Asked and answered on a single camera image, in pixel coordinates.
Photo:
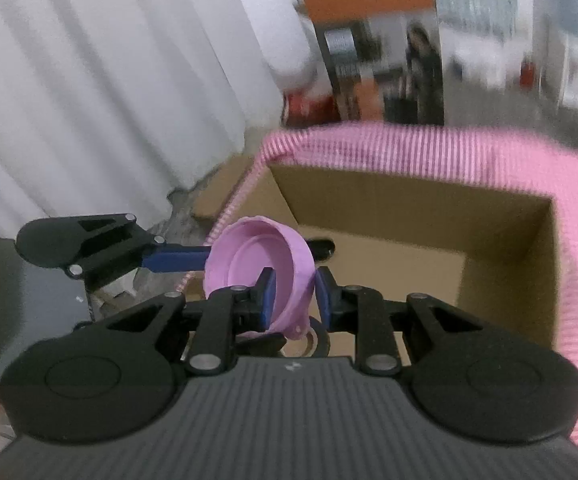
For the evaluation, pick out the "red bag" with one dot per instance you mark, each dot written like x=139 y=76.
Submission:
x=311 y=107

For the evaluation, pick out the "purple plastic lid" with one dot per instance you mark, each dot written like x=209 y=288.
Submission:
x=249 y=250

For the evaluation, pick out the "white plastic bag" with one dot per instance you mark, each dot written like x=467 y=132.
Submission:
x=294 y=67

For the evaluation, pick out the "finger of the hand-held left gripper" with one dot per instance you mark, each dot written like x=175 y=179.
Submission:
x=179 y=257

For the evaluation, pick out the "white water dispenser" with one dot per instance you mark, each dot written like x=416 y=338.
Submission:
x=569 y=75

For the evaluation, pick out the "brown cardboard box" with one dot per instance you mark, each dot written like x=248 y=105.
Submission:
x=394 y=210

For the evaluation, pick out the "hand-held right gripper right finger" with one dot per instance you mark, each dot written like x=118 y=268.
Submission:
x=323 y=300

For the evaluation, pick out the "black tape roll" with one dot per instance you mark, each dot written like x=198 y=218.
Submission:
x=323 y=337

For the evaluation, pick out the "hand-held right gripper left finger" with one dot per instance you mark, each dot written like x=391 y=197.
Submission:
x=267 y=300

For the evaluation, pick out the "white curtain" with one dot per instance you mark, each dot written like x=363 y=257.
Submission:
x=94 y=85

